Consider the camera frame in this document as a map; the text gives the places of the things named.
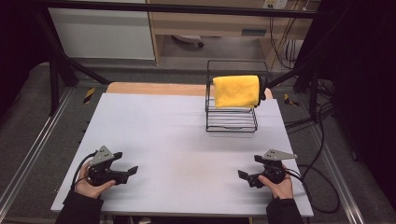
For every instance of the yellow black floor tape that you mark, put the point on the yellow black floor tape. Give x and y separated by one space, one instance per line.
290 100
89 95

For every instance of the black curtain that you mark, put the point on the black curtain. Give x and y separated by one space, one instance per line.
18 46
367 93

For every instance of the white wall power outlet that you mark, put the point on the white wall power outlet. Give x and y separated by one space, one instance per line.
275 3

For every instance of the white cabinet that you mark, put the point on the white cabinet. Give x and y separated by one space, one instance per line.
102 34

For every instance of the chair base with caster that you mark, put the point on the chair base with caster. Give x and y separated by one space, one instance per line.
188 39

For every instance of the person's left hand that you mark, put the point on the person's left hand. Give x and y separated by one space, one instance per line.
88 189

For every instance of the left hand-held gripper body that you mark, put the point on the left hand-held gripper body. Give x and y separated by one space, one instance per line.
102 174

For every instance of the light wooden desk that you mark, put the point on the light wooden desk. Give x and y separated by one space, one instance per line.
218 23

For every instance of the black metal frame stand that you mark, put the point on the black metal frame stand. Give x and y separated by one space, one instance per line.
313 77
54 81

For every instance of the aluminium floor rail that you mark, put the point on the aluminium floor rail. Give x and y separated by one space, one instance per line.
337 177
34 146

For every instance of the yellow towel with black trim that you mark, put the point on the yellow towel with black trim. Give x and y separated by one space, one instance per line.
236 91

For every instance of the black horizontal frame bar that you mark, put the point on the black horizontal frame bar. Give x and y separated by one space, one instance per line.
186 8

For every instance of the wooden table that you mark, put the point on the wooden table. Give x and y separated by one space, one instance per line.
155 88

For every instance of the person's right hand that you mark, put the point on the person's right hand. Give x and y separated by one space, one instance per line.
280 188

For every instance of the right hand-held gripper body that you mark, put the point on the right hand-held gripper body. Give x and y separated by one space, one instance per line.
272 174

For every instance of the white table cover sheet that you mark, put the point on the white table cover sheet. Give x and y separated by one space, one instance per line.
162 137

